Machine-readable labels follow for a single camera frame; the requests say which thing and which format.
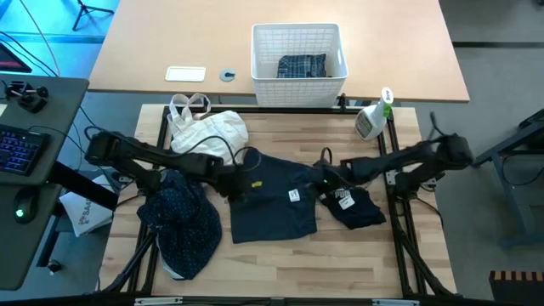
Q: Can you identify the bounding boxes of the striped wooden box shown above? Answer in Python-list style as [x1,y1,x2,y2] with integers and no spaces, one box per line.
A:
[488,269,544,306]

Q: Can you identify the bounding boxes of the blue plaid shirt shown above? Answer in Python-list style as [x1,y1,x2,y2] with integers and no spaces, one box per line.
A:
[276,53,328,79]

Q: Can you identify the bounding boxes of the navy Puma shorts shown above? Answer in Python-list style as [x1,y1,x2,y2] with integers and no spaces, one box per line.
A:
[318,185,388,230]

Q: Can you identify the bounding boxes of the backlit black keyboard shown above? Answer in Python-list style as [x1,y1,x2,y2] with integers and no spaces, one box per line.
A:
[0,124,51,177]

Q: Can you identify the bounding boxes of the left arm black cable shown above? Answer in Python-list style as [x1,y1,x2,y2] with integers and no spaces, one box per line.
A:
[176,134,263,173]

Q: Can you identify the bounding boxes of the navy polka dot shirt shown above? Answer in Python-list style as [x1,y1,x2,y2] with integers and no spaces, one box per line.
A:
[136,169,223,281]

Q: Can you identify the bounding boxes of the black desk support beam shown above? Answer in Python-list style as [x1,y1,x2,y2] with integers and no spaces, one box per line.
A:
[46,161,119,212]

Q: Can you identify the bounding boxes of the white spray bottle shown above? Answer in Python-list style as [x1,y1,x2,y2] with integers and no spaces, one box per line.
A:
[354,88,395,142]

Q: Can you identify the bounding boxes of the white printed paper bag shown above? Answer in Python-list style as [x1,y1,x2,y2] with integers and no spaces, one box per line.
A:
[59,173,115,238]

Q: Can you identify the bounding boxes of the silver metal bracket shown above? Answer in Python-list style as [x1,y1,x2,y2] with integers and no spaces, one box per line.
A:
[134,296,184,306]
[372,298,421,306]

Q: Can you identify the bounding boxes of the light wooden desk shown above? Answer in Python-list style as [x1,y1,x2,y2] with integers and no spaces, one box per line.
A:
[87,0,471,103]

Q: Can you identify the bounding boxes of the white rectangular pad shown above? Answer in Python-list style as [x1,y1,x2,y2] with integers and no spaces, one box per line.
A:
[164,65,207,82]

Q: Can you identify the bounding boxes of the black desk clamp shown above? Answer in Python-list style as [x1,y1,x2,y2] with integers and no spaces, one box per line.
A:
[4,80,49,114]

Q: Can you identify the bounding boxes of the black computer mouse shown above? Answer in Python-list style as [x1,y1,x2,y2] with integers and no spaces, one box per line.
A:
[12,189,38,225]

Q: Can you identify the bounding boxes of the black tripod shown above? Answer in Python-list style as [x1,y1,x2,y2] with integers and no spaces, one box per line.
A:
[71,0,115,32]

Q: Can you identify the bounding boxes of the white plastic laundry basket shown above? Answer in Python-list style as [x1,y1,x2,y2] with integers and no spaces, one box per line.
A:
[250,23,349,108]

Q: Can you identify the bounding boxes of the plain navy t-shirt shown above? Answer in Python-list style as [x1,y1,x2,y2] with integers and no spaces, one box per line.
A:
[229,148,320,245]

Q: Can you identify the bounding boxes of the grey side desk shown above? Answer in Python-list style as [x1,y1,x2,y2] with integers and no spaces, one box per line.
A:
[0,74,90,292]

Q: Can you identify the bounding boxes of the cream canvas tote bag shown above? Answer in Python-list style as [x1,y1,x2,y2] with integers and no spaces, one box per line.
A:
[167,92,250,166]

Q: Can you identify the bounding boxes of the black aluminium frame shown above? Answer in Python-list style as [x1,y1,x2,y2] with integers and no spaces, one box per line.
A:
[101,105,456,301]

